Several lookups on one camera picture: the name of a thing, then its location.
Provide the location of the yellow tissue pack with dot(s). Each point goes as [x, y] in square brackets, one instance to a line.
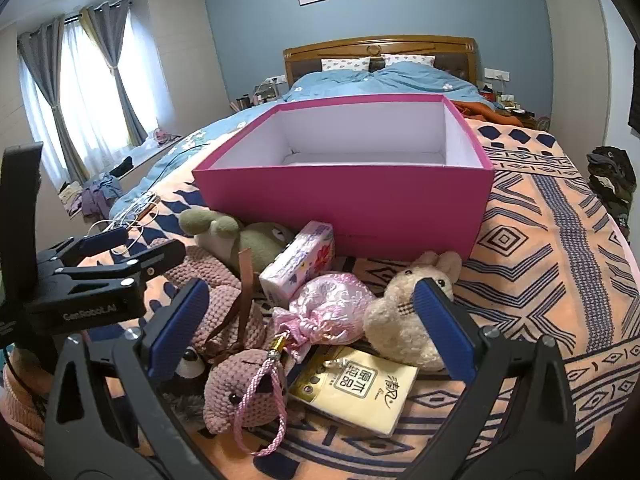
[360, 395]

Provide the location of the green plush toy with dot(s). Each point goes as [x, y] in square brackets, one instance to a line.
[260, 245]

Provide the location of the floral tissue pack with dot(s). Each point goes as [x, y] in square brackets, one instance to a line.
[300, 265]

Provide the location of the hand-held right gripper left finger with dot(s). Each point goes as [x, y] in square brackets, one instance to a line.
[180, 325]

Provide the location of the person's left forearm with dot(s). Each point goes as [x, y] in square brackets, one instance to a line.
[25, 400]

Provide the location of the orange patterned blanket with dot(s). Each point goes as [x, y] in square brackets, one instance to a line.
[525, 260]

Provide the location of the cream plush bunny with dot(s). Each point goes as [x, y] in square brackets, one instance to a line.
[395, 310]

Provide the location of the pink item on window ledge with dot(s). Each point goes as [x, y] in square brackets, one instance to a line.
[162, 136]

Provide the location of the grey curtain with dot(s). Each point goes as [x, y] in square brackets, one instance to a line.
[112, 35]
[40, 60]

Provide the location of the small panda plush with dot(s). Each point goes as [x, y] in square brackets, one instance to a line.
[192, 362]

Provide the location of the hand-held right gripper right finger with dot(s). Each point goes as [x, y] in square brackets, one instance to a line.
[440, 320]

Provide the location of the pink satin pouch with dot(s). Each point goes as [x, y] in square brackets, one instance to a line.
[330, 305]

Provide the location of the pile of clothes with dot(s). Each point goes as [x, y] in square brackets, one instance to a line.
[95, 195]

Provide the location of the white wall socket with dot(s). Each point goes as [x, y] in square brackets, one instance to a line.
[275, 79]
[497, 74]

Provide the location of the blue floral duvet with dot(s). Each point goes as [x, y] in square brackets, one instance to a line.
[400, 80]

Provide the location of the black item on window ledge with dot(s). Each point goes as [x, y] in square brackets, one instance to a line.
[122, 166]

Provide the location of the orange brown cloth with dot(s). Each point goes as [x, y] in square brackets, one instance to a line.
[500, 117]

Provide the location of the pink cardboard box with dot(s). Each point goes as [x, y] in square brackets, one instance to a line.
[350, 200]

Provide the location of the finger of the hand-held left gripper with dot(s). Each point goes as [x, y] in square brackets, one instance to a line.
[150, 260]
[100, 241]

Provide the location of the cluttered bedside table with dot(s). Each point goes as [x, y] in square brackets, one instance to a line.
[515, 105]
[255, 95]

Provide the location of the white patterned pillow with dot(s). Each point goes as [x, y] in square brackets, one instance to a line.
[345, 64]
[407, 60]

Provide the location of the dark camouflage clothing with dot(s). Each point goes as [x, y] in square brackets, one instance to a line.
[610, 185]

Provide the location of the wooden headboard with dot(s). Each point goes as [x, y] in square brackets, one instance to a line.
[325, 50]

